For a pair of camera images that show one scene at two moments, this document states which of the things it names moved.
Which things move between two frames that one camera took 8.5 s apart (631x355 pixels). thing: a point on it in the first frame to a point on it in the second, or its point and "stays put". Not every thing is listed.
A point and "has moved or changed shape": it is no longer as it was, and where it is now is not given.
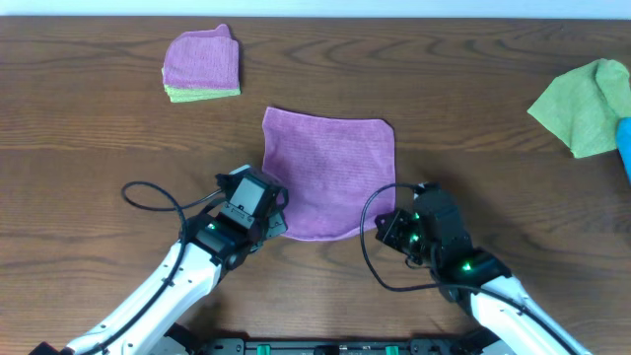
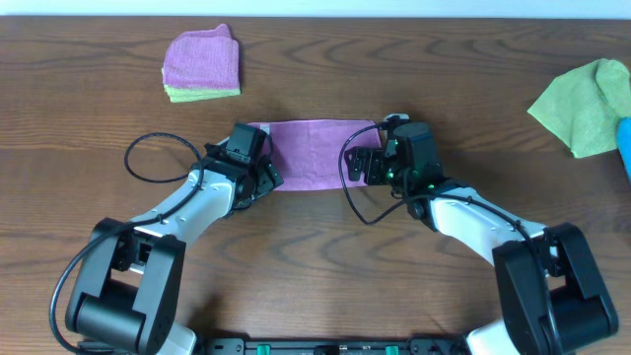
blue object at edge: x=623 y=144 stays put
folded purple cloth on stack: x=202 y=59 stays put
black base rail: x=329 y=346 stays put
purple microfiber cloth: x=327 y=166 has moved or changed shape
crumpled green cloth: x=584 y=106 stays put
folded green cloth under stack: x=189 y=94 stays put
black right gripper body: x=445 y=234 to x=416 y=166
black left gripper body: x=275 y=217 to x=269 y=174
